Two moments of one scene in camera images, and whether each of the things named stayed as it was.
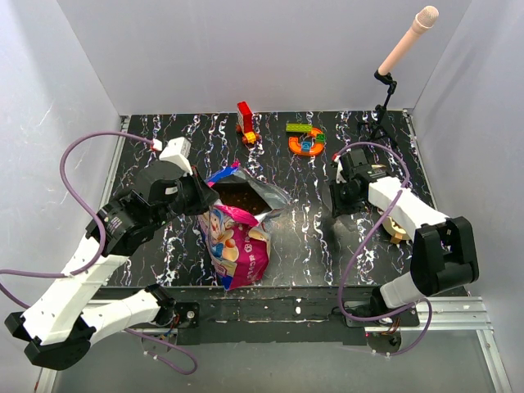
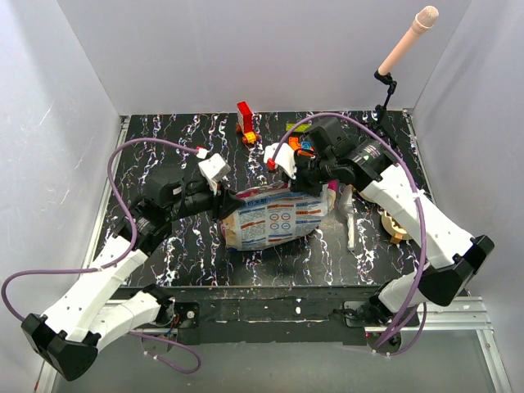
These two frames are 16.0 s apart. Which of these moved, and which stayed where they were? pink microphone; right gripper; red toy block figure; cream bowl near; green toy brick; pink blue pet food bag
Moved: right gripper; pink blue pet food bag
Stayed: red toy block figure; cream bowl near; green toy brick; pink microphone
